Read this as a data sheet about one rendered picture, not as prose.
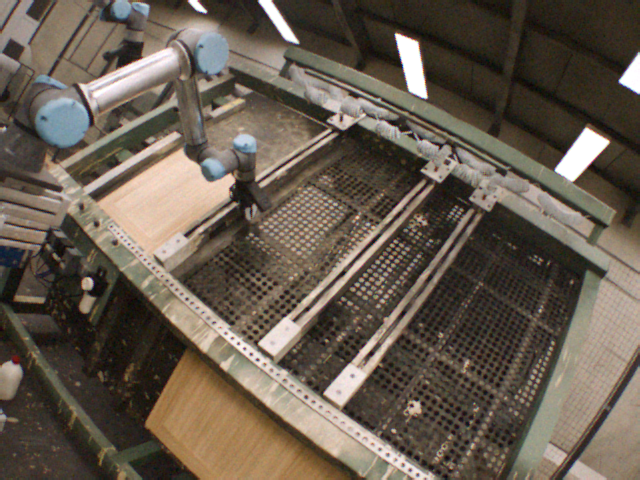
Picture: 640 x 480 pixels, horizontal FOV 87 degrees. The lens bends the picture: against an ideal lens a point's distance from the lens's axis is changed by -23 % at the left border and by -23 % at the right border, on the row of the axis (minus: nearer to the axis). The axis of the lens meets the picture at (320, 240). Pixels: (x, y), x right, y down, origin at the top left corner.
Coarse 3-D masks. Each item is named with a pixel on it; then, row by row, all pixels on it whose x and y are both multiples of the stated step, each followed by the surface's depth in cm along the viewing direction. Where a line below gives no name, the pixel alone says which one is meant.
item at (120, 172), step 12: (228, 108) 204; (240, 108) 210; (216, 120) 201; (156, 144) 181; (168, 144) 182; (144, 156) 175; (156, 156) 180; (120, 168) 168; (132, 168) 171; (96, 180) 162; (108, 180) 163; (120, 180) 169; (96, 192) 160
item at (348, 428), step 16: (112, 224) 145; (128, 240) 141; (144, 256) 138; (160, 272) 134; (176, 288) 131; (208, 320) 125; (224, 336) 122; (272, 368) 117; (288, 384) 114; (304, 400) 111; (336, 416) 109; (352, 432) 106; (368, 448) 103; (384, 448) 104; (400, 464) 101
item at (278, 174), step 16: (352, 96) 184; (336, 128) 190; (304, 144) 183; (320, 144) 184; (336, 144) 195; (288, 160) 176; (304, 160) 179; (272, 176) 167; (288, 176) 175; (224, 208) 156; (192, 224) 147; (208, 224) 148; (224, 224) 155; (176, 240) 141; (192, 240) 143; (208, 240) 152; (160, 256) 136; (176, 256) 140
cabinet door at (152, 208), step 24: (168, 168) 174; (192, 168) 175; (120, 192) 162; (144, 192) 163; (168, 192) 164; (192, 192) 165; (216, 192) 167; (120, 216) 153; (144, 216) 155; (168, 216) 156; (192, 216) 157; (144, 240) 147
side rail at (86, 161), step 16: (224, 80) 222; (208, 96) 218; (224, 96) 229; (160, 112) 197; (128, 128) 186; (144, 128) 193; (160, 128) 202; (96, 144) 177; (112, 144) 181; (128, 144) 190; (80, 160) 170; (96, 160) 178; (80, 176) 174
